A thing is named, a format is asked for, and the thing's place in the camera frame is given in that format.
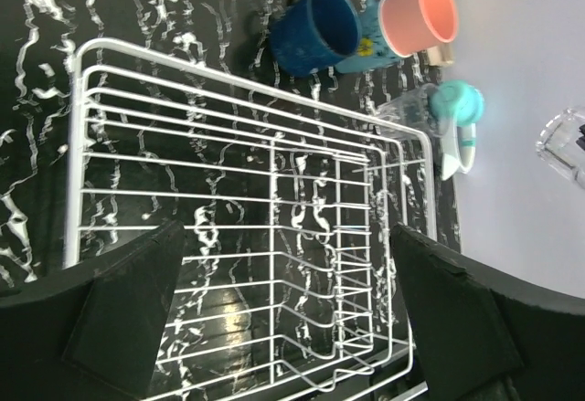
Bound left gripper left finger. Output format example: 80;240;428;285
1;220;186;400

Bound clear glass cup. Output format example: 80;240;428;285
536;106;585;189
375;83;451;139

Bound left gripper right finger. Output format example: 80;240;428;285
390;225;584;400

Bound clear glass cup front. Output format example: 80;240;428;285
536;106;585;189

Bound dark blue mug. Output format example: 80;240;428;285
242;0;361;79

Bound pink plastic cup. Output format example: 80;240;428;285
378;0;459;58

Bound teal cat ear headphones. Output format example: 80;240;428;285
430;79;484;181

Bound white wire dish rack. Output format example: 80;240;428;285
64;37;437;400

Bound light blue mug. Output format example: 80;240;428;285
335;0;403;74

